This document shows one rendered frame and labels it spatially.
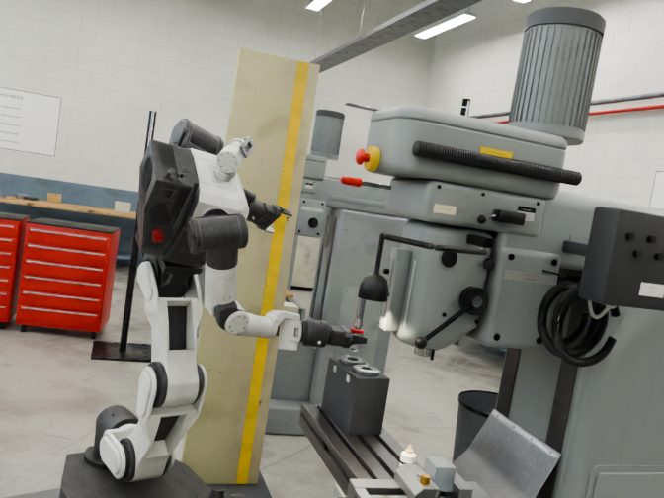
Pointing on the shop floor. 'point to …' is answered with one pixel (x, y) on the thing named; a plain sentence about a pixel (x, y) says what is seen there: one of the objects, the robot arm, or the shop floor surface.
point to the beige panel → (253, 272)
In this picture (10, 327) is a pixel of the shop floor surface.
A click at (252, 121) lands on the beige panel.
